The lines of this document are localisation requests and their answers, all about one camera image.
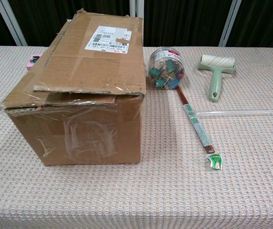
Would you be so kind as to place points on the green lint roller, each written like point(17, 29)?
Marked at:
point(215, 81)

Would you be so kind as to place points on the brown cardboard box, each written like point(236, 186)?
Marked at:
point(83, 71)

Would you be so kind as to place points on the white frame post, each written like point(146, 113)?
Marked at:
point(136, 9)
point(11, 22)
point(229, 23)

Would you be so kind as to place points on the clear jar of binder clips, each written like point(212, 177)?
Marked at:
point(166, 69)

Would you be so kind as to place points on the clear plastic tube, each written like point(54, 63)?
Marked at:
point(236, 112)

